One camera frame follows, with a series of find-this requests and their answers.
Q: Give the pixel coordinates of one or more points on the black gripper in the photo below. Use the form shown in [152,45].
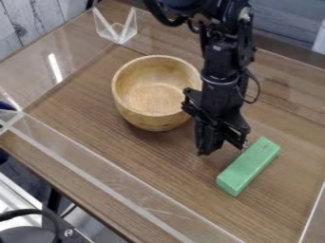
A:
[214,107]

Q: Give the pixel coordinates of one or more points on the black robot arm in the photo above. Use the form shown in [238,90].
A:
[223,24]

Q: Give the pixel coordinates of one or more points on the black table leg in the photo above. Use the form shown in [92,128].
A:
[53,201]

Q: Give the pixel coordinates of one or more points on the green rectangular block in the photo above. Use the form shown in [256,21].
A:
[246,167]

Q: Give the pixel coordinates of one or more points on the clear acrylic tray wall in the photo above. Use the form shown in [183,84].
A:
[115,195]

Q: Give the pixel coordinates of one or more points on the black metal bracket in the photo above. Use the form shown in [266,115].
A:
[69,235]

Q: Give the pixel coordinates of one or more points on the brown wooden bowl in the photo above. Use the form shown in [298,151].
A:
[147,91]

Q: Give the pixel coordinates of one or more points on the clear acrylic corner bracket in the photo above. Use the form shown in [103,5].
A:
[117,33]

